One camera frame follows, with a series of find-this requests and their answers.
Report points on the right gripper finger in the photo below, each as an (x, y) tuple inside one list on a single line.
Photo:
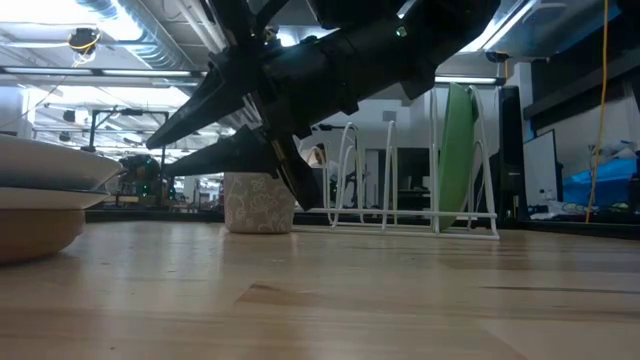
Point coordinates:
[(215, 100), (235, 155)]

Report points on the grey floral patterned cup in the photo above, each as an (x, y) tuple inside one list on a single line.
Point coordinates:
[(257, 210)]

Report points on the green plate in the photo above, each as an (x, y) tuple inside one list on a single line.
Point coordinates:
[(457, 160)]

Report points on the white ceramic plate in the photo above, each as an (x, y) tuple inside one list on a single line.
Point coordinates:
[(40, 200), (40, 165)]

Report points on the person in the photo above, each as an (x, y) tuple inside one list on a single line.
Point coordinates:
[(318, 156)]

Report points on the dark background machine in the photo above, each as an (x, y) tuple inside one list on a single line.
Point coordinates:
[(140, 175)]

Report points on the long ceiling light fixture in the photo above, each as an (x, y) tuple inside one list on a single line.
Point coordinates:
[(465, 80), (100, 72)]

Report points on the black ceiling-mounted device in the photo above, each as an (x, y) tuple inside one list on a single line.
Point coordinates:
[(83, 40)]

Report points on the black tall panel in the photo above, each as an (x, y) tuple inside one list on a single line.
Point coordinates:
[(511, 150)]

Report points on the round wooden divided plate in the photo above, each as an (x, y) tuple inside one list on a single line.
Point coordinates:
[(35, 235)]

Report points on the white board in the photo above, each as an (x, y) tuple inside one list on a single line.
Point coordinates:
[(542, 170)]

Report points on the blue tarp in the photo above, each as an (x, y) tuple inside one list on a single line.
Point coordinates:
[(600, 182)]

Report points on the black background frame stand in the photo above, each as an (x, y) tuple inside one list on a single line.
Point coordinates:
[(127, 111)]

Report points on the silver ceiling duct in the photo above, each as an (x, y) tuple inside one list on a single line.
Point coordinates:
[(150, 35)]

